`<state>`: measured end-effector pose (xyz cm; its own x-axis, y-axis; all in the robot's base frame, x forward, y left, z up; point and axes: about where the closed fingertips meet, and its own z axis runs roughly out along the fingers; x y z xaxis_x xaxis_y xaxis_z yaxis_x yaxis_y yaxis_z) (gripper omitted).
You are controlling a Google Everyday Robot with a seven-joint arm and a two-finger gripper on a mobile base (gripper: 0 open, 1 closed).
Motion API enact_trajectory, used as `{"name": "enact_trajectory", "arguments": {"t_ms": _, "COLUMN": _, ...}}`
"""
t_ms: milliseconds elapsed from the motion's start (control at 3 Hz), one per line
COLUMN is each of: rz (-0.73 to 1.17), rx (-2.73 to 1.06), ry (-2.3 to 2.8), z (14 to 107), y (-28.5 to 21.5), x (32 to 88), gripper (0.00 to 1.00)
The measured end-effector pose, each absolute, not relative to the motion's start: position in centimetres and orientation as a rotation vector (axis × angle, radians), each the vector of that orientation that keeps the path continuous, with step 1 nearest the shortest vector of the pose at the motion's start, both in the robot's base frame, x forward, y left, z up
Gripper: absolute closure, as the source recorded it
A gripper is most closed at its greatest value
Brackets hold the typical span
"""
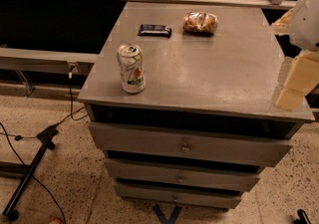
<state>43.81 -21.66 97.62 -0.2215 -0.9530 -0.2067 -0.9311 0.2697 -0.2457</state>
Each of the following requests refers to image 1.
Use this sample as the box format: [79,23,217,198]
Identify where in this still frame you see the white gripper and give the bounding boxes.
[270,0,319,111]

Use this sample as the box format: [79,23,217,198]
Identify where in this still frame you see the grey metal side shelf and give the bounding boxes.
[0,48,97,75]

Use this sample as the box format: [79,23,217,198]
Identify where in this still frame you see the blue tape floor mark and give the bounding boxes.
[152,204,183,224]

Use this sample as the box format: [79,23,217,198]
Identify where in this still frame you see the white 7up soda can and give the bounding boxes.
[117,44,146,94]

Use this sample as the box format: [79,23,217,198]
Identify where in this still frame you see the black stand leg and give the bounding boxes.
[0,125,58,221]

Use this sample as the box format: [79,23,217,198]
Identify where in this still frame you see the black floor cable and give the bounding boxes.
[0,72,90,224]

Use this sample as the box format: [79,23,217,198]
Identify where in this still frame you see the dark blue candy bar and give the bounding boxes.
[138,24,171,38]

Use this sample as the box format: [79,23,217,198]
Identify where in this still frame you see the top grey drawer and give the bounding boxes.
[89,121,292,166]

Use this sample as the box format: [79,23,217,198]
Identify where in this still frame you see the grey drawer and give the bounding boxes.
[114,182,241,209]
[105,158,259,192]
[89,121,292,166]

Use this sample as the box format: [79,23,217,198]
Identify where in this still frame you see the grey drawer cabinet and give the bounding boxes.
[79,2,313,197]

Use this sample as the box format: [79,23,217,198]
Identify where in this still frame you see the bottom grey drawer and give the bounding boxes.
[114,182,241,209]

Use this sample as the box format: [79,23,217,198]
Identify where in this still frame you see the orange can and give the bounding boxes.
[182,12,218,35]

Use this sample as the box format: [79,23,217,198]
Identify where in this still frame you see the middle grey drawer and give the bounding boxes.
[105,158,259,192]

